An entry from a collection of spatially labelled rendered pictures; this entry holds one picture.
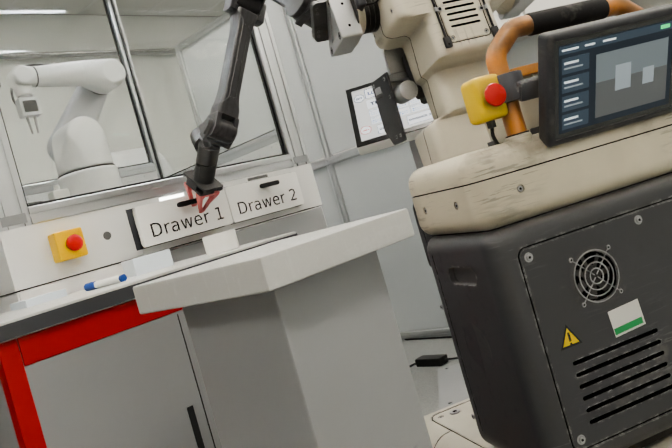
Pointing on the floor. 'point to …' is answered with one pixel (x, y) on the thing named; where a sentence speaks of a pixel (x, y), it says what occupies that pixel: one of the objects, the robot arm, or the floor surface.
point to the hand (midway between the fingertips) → (198, 206)
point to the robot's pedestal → (301, 340)
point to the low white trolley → (105, 371)
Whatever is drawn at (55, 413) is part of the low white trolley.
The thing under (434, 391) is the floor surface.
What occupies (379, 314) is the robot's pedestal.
